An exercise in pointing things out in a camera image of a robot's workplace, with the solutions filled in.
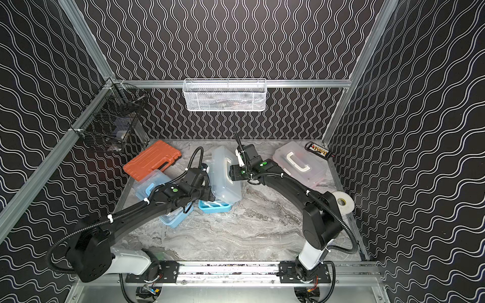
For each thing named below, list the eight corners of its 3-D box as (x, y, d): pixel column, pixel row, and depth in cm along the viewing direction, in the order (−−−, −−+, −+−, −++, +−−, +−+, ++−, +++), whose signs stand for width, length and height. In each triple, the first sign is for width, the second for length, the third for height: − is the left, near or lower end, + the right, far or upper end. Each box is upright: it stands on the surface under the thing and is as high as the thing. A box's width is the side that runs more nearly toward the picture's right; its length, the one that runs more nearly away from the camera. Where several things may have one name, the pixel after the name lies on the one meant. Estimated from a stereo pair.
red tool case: (126, 173, 107) (121, 166, 102) (166, 145, 121) (163, 138, 116) (143, 188, 101) (138, 182, 96) (183, 157, 114) (180, 151, 110)
